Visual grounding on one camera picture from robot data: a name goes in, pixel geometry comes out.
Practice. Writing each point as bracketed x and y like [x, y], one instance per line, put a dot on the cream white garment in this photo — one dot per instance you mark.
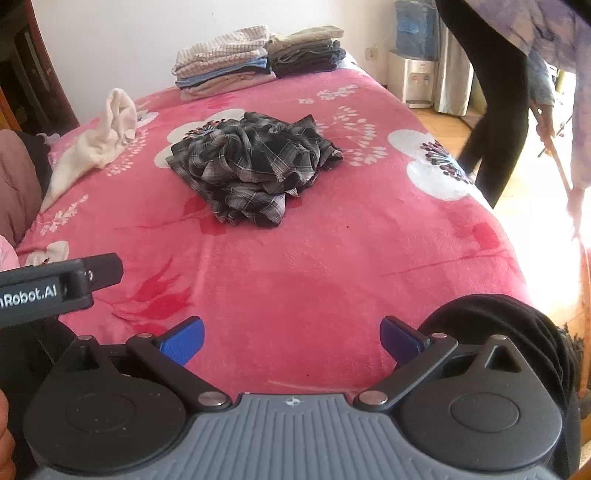
[101, 138]

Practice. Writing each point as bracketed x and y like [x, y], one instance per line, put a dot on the black white plaid pants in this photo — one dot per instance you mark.
[249, 170]

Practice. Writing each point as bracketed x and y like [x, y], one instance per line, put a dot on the person's left hand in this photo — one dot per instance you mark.
[5, 429]

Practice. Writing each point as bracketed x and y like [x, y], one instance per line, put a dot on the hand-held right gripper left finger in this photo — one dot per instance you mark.
[184, 340]

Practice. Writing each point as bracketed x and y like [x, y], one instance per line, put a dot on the grey curtain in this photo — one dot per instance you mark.
[455, 78]

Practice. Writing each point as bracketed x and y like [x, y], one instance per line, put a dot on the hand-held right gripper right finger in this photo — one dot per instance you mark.
[399, 344]

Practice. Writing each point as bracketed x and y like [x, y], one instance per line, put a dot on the white water dispenser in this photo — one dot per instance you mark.
[415, 81]

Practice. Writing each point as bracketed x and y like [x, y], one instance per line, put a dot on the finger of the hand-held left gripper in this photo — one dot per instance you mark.
[99, 272]

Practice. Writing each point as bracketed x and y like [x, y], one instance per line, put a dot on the brown pink quilt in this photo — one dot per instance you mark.
[16, 184]

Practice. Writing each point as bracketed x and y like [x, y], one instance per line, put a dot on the dark wooden door frame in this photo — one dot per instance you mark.
[32, 69]

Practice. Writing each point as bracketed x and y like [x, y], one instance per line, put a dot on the stack of light folded clothes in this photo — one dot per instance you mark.
[221, 55]

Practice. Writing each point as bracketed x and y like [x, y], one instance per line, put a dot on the stack of dark folded clothes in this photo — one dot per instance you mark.
[304, 53]

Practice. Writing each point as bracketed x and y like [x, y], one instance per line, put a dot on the pink floral blanket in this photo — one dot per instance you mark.
[323, 263]

